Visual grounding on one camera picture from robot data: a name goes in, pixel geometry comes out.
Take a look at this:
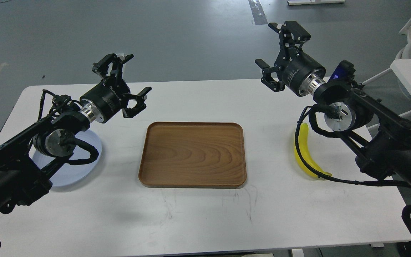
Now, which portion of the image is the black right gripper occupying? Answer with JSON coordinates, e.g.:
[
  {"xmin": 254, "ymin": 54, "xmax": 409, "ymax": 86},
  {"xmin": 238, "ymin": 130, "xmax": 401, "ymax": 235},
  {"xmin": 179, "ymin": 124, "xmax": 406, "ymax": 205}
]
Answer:
[{"xmin": 255, "ymin": 21, "xmax": 326, "ymax": 97}]

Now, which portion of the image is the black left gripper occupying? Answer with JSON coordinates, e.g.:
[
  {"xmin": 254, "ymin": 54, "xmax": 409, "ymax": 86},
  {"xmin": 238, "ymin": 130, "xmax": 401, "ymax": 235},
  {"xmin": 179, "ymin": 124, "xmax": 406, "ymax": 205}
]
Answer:
[{"xmin": 80, "ymin": 54, "xmax": 152, "ymax": 124}]

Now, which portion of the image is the light blue round plate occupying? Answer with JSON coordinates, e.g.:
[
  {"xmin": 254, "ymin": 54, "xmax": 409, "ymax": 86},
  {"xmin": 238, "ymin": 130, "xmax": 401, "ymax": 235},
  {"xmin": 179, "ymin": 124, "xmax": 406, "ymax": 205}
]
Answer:
[{"xmin": 31, "ymin": 129, "xmax": 103, "ymax": 187}]

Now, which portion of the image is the yellow banana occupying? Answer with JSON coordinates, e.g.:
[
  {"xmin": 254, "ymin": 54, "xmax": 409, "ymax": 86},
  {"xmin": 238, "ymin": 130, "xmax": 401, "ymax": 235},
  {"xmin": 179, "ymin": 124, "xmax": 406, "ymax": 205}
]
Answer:
[{"xmin": 294, "ymin": 123, "xmax": 332, "ymax": 179}]

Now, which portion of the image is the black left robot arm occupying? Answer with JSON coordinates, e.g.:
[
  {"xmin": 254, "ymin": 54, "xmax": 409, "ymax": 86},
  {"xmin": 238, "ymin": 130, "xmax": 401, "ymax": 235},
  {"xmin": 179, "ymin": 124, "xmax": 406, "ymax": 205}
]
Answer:
[{"xmin": 0, "ymin": 54, "xmax": 152, "ymax": 214}]

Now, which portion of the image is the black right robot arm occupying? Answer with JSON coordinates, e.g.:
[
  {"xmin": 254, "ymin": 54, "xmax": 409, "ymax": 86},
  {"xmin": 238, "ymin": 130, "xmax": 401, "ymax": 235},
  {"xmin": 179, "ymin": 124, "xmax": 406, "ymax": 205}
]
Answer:
[{"xmin": 255, "ymin": 21, "xmax": 411, "ymax": 188}]

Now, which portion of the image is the brown wooden tray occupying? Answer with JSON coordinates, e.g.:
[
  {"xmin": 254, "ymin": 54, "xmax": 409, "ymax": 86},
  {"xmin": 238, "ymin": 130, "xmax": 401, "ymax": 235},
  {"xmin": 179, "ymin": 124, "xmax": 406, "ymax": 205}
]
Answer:
[{"xmin": 138, "ymin": 122, "xmax": 247, "ymax": 189}]

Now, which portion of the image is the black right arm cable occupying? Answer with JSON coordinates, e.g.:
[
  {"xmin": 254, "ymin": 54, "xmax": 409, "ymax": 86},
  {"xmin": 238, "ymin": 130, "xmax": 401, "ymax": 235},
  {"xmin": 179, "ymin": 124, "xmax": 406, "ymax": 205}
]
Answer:
[{"xmin": 294, "ymin": 105, "xmax": 411, "ymax": 188}]

